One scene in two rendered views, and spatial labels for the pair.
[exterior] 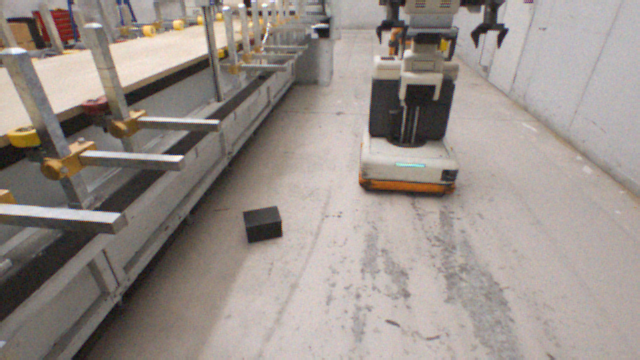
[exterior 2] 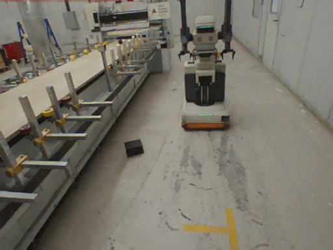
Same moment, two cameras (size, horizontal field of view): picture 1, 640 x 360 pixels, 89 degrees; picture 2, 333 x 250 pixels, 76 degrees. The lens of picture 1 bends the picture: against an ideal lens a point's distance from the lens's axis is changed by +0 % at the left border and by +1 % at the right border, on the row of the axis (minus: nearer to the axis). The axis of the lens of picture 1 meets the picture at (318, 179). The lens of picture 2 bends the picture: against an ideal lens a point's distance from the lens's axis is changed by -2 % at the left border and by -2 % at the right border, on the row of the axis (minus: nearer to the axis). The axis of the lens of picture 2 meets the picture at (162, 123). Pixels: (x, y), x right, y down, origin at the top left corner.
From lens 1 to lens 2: 75 cm
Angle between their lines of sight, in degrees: 4
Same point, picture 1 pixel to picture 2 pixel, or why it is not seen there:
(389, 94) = (193, 80)
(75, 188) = (64, 129)
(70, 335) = (58, 191)
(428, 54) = (207, 61)
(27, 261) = (55, 152)
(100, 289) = (66, 175)
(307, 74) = (156, 68)
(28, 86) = (53, 96)
